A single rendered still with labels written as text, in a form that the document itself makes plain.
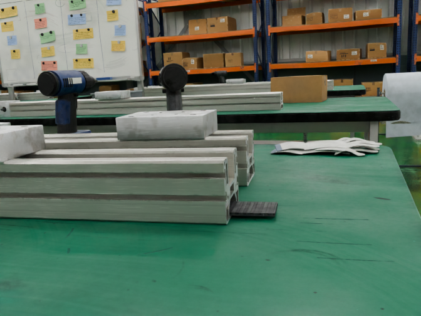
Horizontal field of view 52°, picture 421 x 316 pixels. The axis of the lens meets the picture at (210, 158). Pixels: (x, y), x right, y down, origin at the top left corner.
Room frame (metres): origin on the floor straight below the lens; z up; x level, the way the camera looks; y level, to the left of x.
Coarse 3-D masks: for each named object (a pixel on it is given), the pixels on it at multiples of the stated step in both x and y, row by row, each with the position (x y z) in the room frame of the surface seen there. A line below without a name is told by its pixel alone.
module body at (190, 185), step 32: (32, 160) 0.60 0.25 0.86; (64, 160) 0.59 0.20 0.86; (96, 160) 0.58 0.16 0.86; (128, 160) 0.56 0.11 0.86; (160, 160) 0.55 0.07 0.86; (192, 160) 0.54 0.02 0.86; (224, 160) 0.53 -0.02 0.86; (0, 192) 0.62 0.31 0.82; (32, 192) 0.59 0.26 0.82; (64, 192) 0.58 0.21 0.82; (96, 192) 0.57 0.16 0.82; (128, 192) 0.56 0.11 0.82; (160, 192) 0.55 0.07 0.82; (192, 192) 0.54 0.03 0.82; (224, 192) 0.53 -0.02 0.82; (224, 224) 0.53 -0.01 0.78
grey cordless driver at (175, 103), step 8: (176, 64) 0.94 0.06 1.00; (160, 72) 0.96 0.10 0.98; (168, 72) 0.93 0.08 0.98; (176, 72) 0.93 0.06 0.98; (184, 72) 0.94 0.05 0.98; (160, 80) 0.94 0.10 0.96; (168, 80) 0.93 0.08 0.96; (176, 80) 0.93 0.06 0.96; (184, 80) 0.93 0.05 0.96; (168, 88) 0.93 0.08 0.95; (176, 88) 0.93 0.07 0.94; (168, 96) 0.98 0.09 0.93; (176, 96) 0.96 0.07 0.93; (168, 104) 0.97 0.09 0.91; (176, 104) 0.96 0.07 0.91
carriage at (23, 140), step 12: (0, 132) 0.62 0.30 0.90; (12, 132) 0.63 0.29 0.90; (24, 132) 0.66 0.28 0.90; (36, 132) 0.68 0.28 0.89; (0, 144) 0.60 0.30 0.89; (12, 144) 0.62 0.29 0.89; (24, 144) 0.65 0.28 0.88; (36, 144) 0.68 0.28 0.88; (0, 156) 0.60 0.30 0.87; (12, 156) 0.62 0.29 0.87
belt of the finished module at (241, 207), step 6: (234, 204) 0.58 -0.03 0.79; (240, 204) 0.58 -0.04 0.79; (246, 204) 0.58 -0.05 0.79; (252, 204) 0.58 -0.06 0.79; (258, 204) 0.58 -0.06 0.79; (264, 204) 0.58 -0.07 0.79; (270, 204) 0.57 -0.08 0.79; (276, 204) 0.57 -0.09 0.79; (234, 210) 0.56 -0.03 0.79; (240, 210) 0.56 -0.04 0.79; (246, 210) 0.55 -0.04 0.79; (252, 210) 0.55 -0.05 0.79; (258, 210) 0.55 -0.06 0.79; (264, 210) 0.55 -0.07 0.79; (270, 210) 0.55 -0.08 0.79
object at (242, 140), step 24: (48, 144) 0.80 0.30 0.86; (72, 144) 0.79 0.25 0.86; (96, 144) 0.77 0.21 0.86; (120, 144) 0.76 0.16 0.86; (144, 144) 0.75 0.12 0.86; (168, 144) 0.74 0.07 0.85; (192, 144) 0.73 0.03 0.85; (216, 144) 0.72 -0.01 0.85; (240, 144) 0.71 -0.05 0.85; (240, 168) 0.71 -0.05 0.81
